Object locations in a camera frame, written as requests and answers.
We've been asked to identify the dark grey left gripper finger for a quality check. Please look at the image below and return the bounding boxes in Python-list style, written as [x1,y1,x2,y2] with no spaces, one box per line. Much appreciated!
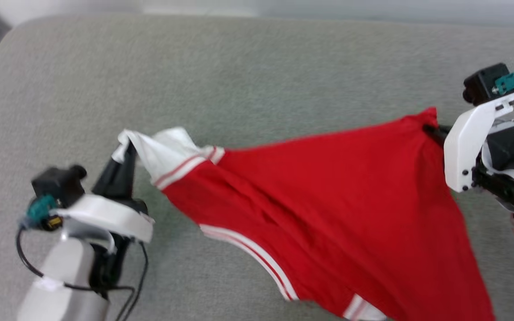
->
[93,154,126,199]
[121,143,138,199]

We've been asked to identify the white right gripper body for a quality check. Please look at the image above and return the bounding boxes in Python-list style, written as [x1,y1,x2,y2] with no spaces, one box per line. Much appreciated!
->
[444,91,514,213]

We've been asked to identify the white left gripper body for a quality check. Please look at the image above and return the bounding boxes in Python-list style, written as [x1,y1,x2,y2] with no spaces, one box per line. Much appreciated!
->
[56,194,155,292]

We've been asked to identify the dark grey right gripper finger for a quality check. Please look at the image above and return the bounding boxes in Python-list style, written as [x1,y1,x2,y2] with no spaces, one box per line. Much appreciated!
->
[422,124,453,147]

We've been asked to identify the red garment with white stripes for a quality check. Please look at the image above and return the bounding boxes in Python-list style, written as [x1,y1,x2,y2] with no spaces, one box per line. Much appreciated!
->
[112,107,496,321]

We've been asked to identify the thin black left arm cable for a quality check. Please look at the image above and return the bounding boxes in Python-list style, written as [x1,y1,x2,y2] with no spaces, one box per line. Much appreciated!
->
[15,225,149,321]

